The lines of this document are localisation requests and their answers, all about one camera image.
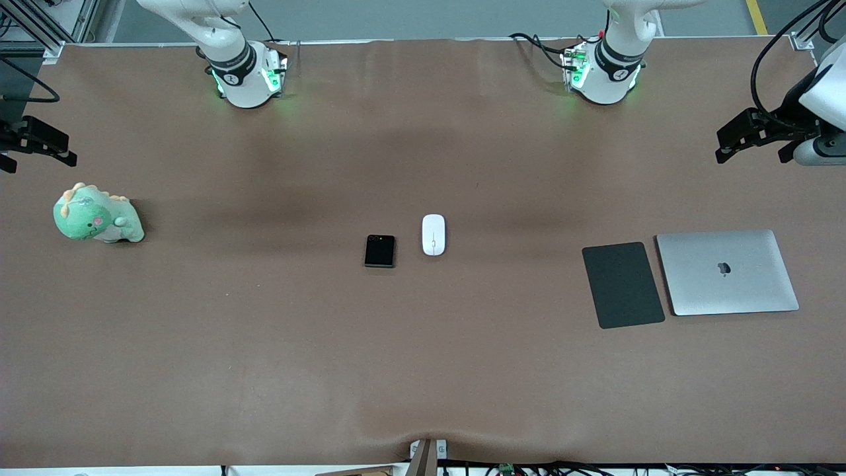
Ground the white computer mouse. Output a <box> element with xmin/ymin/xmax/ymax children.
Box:
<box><xmin>422</xmin><ymin>214</ymin><xmax>447</xmax><ymax>257</ymax></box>

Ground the black phone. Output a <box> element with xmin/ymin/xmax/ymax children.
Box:
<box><xmin>364</xmin><ymin>234</ymin><xmax>397</xmax><ymax>269</ymax></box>

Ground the dark grey mouse pad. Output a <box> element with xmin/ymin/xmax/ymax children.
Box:
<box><xmin>582</xmin><ymin>241</ymin><xmax>666</xmax><ymax>330</ymax></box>

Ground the green dinosaur plush toy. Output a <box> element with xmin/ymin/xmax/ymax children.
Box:
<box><xmin>53</xmin><ymin>182</ymin><xmax>145</xmax><ymax>244</ymax></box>

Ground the silver closed laptop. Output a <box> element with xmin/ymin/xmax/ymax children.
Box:
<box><xmin>656</xmin><ymin>229</ymin><xmax>800</xmax><ymax>317</ymax></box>

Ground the brown table cover mat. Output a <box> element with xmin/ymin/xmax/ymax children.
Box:
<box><xmin>0</xmin><ymin>36</ymin><xmax>846</xmax><ymax>467</ymax></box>

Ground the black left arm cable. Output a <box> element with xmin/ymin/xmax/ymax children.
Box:
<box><xmin>750</xmin><ymin>0</ymin><xmax>835</xmax><ymax>133</ymax></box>

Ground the aluminium frame corner bracket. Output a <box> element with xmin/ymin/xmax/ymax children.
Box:
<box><xmin>790</xmin><ymin>0</ymin><xmax>846</xmax><ymax>51</ymax></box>

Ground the thin black hanging cable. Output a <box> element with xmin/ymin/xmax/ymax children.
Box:
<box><xmin>818</xmin><ymin>0</ymin><xmax>846</xmax><ymax>46</ymax></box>

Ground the aluminium frame with rails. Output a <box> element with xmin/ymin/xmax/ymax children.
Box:
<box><xmin>0</xmin><ymin>0</ymin><xmax>100</xmax><ymax>63</ymax></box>

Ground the black base cable bundle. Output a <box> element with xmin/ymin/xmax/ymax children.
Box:
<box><xmin>509</xmin><ymin>32</ymin><xmax>576</xmax><ymax>70</ymax></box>

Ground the thin black base cable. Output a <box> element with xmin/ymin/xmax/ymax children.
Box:
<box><xmin>248</xmin><ymin>0</ymin><xmax>278</xmax><ymax>44</ymax></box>

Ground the camera post bracket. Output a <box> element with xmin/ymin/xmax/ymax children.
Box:
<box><xmin>408</xmin><ymin>438</ymin><xmax>449</xmax><ymax>476</ymax></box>

